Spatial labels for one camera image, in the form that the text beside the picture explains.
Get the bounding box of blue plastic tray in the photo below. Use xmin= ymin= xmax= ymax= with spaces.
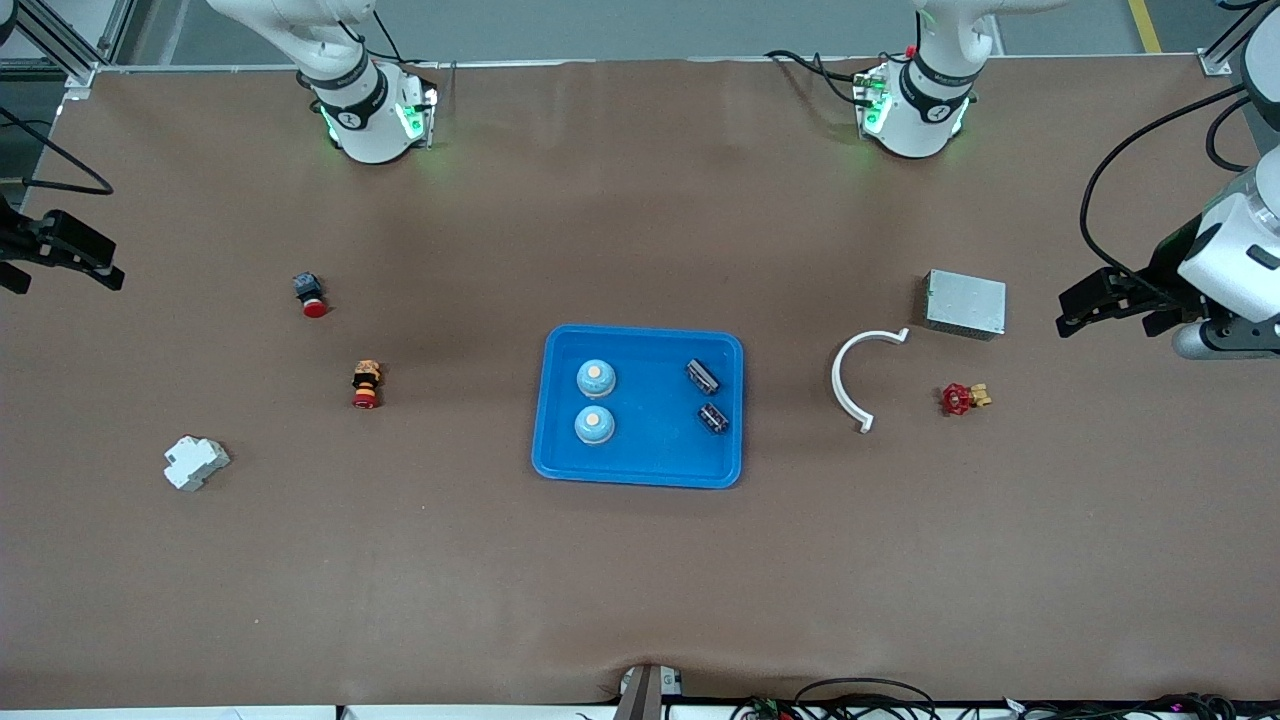
xmin=531 ymin=324 xmax=745 ymax=490

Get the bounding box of black cable loop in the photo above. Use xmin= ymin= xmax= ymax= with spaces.
xmin=795 ymin=678 xmax=938 ymax=720

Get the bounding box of white circuit breaker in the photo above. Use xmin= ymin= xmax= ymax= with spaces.
xmin=164 ymin=435 xmax=232 ymax=492

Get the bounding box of black base cable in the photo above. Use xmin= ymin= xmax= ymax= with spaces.
xmin=765 ymin=48 xmax=881 ymax=109

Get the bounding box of grey metal box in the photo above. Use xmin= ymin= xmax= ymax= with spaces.
xmin=923 ymin=269 xmax=1008 ymax=342

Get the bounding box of black cable bundle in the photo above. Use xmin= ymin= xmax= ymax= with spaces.
xmin=1000 ymin=693 xmax=1241 ymax=720

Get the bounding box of red handwheel brass valve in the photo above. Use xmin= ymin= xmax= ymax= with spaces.
xmin=940 ymin=381 xmax=993 ymax=418

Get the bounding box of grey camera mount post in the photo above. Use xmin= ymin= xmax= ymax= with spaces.
xmin=615 ymin=663 xmax=686 ymax=720

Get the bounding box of aluminium frame post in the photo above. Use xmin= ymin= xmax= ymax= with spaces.
xmin=0 ymin=0 xmax=136 ymax=91
xmin=1200 ymin=0 xmax=1280 ymax=77

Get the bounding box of white curved plastic bracket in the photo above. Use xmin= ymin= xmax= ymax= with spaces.
xmin=831 ymin=327 xmax=911 ymax=434

